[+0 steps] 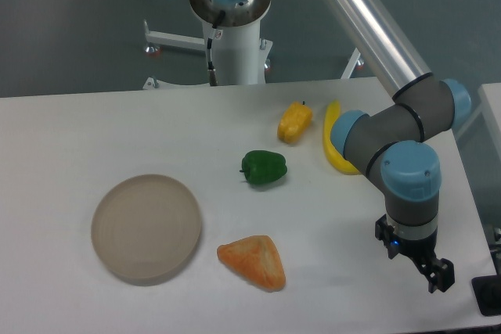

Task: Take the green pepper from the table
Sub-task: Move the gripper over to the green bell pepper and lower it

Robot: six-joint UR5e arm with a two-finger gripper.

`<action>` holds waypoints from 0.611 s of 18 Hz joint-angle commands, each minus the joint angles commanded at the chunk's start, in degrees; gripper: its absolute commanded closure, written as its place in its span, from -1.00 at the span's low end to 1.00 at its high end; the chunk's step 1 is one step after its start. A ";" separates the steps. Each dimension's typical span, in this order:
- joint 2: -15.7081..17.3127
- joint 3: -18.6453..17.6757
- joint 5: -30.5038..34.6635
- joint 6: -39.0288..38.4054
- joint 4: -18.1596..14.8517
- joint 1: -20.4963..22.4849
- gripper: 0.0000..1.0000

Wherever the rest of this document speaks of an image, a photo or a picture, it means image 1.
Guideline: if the orange triangular bread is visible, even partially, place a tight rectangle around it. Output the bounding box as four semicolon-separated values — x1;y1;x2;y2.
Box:
217;235;286;292

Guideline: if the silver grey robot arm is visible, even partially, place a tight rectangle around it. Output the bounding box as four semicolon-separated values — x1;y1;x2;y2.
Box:
190;0;470;292

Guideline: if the white side table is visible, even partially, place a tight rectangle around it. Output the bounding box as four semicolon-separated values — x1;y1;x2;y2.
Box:
479;83;501;131

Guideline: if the yellow banana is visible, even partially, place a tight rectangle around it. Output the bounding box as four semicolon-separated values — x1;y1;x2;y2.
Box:
323;100;360;175

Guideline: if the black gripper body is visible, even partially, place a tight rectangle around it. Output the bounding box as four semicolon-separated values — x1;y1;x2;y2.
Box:
375;214;438;265

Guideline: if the yellow bell pepper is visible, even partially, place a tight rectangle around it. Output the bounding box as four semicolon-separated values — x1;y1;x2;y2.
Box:
277;102;313;144

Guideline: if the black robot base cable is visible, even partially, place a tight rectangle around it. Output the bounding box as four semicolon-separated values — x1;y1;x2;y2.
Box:
206;10;226;87

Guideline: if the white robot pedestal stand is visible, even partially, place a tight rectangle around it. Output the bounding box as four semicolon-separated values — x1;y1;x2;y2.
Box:
142;0;365;88

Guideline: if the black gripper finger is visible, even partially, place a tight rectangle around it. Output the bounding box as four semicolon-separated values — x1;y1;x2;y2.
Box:
410;254;438;293
429;258;455;293

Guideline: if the black device at table edge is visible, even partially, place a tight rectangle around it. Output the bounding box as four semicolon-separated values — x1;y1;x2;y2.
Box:
470;224;501;317

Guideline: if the beige round plate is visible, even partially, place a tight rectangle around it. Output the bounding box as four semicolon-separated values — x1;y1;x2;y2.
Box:
91;174;202;286

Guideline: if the green bell pepper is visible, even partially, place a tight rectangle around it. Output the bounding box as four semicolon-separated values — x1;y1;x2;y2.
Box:
240;150;288;185

